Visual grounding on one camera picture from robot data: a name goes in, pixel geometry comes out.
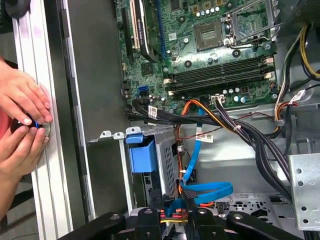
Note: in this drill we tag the metal drive cage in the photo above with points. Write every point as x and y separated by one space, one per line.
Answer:
305 190

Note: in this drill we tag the round silver disc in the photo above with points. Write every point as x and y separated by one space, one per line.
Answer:
47 128

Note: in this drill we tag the black RAM slot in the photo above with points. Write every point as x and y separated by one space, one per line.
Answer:
220 78
220 73
220 83
220 68

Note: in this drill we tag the CPU socket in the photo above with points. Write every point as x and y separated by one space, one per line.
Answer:
208 36

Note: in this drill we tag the green motherboard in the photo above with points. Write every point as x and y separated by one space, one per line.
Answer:
190 32

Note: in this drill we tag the black graphics card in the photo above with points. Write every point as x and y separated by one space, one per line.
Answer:
143 37

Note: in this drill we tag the person's right hand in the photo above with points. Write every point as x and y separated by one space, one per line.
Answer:
20 155

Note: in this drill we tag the blue expansion slot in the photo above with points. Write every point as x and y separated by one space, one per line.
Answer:
161 32

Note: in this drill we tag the person's pink shirt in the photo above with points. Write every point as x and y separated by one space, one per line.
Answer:
3 127

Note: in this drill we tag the person's left hand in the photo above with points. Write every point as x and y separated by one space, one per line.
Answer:
22 97

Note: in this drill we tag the blue data port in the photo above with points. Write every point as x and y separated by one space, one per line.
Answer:
143 91

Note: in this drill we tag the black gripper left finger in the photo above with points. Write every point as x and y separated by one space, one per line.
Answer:
147 225

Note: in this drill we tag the hard disk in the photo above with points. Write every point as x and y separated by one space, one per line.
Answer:
142 155

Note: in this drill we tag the white expansion slot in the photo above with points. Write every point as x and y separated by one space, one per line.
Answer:
136 37

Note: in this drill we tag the black PC case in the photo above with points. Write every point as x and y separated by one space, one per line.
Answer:
100 75

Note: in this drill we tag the metal disk bay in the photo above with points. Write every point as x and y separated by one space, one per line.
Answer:
166 162

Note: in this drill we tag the black expansion slot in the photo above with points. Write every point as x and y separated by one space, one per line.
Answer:
127 35

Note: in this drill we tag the metal socket cover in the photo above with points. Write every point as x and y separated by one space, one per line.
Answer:
272 17

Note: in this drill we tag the metal locking lever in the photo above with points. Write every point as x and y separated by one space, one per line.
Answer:
252 42

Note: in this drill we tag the black round knob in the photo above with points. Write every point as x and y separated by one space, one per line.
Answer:
17 7

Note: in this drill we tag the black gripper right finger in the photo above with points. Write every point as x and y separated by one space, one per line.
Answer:
205 225

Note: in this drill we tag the grey power supply unit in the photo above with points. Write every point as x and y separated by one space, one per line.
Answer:
307 10

